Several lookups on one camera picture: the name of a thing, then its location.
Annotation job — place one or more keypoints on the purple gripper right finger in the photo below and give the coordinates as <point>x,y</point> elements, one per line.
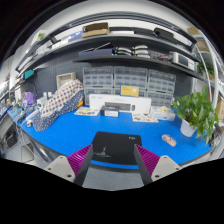
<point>153,167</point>

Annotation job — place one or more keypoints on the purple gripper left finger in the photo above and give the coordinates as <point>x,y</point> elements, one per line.
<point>74,167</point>

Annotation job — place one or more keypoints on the pink computer mouse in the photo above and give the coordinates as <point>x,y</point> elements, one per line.
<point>169,140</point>

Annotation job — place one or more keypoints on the illustrated booklet right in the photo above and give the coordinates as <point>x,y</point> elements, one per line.
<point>145,118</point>

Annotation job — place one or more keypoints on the illustrated booklet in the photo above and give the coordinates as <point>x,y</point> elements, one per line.
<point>86,111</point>
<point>145,118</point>

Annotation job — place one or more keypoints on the white clear plastic box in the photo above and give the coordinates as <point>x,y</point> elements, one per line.
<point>162,113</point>

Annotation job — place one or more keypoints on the illustrated booklet left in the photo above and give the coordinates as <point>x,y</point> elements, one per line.
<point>86,111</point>

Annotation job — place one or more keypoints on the black small box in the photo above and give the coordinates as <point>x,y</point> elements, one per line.
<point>109,111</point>

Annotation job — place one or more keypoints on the patterned checkered cloth bundle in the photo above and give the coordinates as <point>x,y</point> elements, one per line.
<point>66,99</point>

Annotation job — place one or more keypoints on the white long keyboard box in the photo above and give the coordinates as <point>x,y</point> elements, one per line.
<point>125,104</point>

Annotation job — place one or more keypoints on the green potted plant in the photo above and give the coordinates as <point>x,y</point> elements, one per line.
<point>197,114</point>

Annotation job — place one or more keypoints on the yellow card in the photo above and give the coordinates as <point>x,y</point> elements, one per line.
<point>126,90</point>

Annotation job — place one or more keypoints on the purple object on desk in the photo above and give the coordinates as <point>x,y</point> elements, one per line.
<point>29,98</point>

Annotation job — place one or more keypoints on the grey drawer organizer cabinet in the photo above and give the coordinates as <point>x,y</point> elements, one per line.
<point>153,84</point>

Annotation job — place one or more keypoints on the white framed box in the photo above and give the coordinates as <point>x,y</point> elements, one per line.
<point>63,78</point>

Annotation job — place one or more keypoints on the oscilloscope instrument on shelf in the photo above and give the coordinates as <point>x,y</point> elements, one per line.
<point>183,61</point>

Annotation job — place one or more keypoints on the cardboard box on shelf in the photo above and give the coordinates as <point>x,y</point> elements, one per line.
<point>95,29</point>

